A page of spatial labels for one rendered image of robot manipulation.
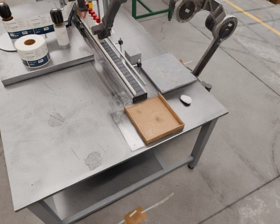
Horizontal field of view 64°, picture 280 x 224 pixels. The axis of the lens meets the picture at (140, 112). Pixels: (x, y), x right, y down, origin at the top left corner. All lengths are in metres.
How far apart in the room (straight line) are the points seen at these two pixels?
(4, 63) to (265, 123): 2.54
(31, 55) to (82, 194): 1.07
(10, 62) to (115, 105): 0.88
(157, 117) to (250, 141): 1.38
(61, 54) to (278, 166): 2.17
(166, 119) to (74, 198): 0.93
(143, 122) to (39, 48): 0.88
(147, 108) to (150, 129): 0.17
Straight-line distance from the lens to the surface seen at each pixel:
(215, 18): 2.15
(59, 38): 1.88
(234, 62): 3.45
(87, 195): 1.85
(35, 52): 1.74
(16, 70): 1.85
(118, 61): 1.74
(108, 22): 1.61
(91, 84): 1.64
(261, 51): 3.86
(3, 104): 1.70
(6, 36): 2.23
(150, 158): 1.95
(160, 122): 1.39
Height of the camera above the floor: 1.94
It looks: 50 degrees down
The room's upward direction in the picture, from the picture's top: 2 degrees clockwise
